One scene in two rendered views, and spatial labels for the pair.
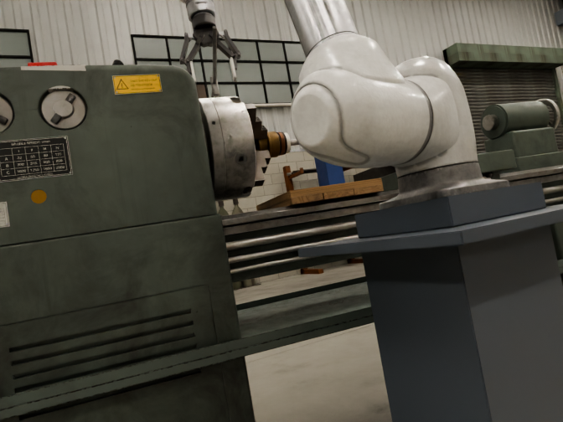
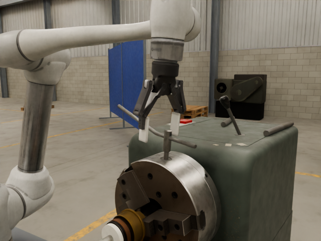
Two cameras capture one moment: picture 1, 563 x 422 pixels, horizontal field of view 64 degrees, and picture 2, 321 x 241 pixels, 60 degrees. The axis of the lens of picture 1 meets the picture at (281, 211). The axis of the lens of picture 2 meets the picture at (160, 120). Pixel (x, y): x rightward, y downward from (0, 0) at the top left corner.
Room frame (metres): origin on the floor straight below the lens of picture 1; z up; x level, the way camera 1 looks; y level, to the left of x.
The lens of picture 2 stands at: (2.04, -0.29, 1.47)
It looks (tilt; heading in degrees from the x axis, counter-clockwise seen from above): 9 degrees down; 148
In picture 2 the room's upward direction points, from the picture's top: straight up
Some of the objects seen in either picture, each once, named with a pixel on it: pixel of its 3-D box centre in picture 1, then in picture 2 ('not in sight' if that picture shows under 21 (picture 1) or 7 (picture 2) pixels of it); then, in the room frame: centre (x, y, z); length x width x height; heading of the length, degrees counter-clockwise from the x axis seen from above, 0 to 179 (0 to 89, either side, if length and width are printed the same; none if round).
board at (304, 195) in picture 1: (314, 198); not in sight; (1.47, -0.11, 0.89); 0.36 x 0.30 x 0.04; 19
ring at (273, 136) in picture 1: (270, 144); (127, 228); (1.43, 0.00, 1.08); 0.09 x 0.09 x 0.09; 19
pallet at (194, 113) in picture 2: not in sight; (189, 114); (-5.04, 5.37, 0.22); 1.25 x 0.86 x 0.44; 119
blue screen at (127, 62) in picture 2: not in sight; (123, 86); (-4.96, 2.96, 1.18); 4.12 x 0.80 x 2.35; 168
